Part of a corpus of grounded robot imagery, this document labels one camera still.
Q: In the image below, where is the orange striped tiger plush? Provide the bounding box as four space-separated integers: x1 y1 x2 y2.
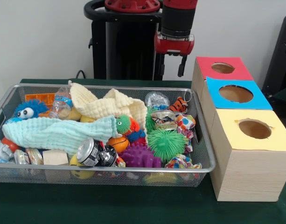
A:
168 90 194 114

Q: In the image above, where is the green and orange puffer toy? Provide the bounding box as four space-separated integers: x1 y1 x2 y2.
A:
114 114 146 142

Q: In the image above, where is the crushed black can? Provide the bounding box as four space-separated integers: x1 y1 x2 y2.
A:
76 137 118 168

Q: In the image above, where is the mint green cloth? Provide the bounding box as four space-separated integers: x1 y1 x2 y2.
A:
2 116 119 151

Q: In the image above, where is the cream cloth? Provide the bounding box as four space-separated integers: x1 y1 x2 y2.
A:
68 80 148 138

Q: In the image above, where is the clear plastic packet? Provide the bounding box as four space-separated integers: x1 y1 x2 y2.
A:
144 91 170 110

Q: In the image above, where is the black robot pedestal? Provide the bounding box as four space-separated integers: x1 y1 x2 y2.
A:
84 0 166 81

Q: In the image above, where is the purple spiky rubber ball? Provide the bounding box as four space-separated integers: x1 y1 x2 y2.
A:
119 142 162 168

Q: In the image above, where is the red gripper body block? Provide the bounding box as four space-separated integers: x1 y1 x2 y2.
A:
154 33 195 56

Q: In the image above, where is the green spiky rubber ball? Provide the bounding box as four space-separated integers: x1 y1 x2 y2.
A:
147 129 189 163

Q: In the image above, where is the black standing panel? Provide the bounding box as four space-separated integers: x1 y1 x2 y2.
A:
261 15 286 98

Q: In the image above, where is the blue fuzzy toy with eyes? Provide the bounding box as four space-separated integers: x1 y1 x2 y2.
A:
14 99 49 120

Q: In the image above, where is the wooden box with three holes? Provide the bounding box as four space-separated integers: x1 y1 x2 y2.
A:
191 56 286 203

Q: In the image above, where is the clear mesh bin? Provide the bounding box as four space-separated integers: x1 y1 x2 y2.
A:
0 83 216 189

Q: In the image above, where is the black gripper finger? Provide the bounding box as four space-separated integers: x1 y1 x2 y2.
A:
159 54 166 76
177 55 188 77

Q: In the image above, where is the orange plastic tray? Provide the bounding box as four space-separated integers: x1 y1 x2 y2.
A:
25 93 56 117

